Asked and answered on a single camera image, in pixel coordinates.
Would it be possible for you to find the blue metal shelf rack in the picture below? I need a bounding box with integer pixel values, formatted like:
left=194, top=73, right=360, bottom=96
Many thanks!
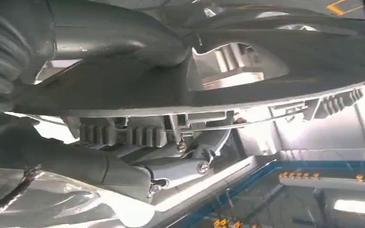
left=176, top=159, right=365, bottom=228

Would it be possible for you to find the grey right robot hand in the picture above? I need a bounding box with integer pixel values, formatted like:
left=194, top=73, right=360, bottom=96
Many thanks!
left=0, top=0, right=233, bottom=228

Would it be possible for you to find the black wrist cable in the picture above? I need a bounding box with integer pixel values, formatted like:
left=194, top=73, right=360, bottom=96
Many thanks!
left=0, top=165, right=42, bottom=222

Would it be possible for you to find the yellow floor tape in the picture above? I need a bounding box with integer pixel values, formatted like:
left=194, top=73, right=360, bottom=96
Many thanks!
left=326, top=0, right=365, bottom=16

